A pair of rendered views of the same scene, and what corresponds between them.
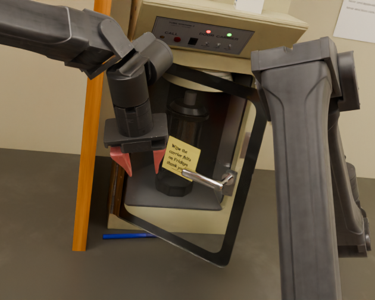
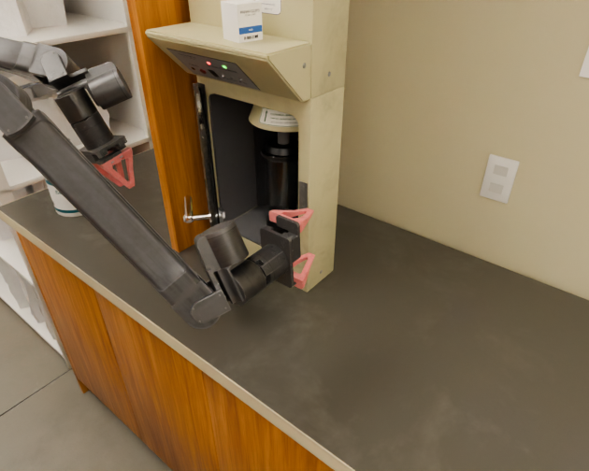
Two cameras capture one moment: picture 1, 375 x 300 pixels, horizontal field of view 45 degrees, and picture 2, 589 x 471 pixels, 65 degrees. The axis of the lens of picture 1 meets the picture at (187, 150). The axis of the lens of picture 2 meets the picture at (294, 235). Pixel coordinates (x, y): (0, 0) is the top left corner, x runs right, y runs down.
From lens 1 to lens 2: 0.94 m
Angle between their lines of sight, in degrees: 47
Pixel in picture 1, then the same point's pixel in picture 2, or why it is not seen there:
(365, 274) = (396, 405)
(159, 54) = (103, 81)
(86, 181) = (165, 192)
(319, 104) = not seen: outside the picture
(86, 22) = (33, 53)
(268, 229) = (355, 306)
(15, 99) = not seen: hidden behind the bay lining
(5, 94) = not seen: hidden behind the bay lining
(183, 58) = (233, 92)
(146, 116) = (86, 134)
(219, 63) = (262, 99)
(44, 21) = (3, 52)
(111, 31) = (50, 61)
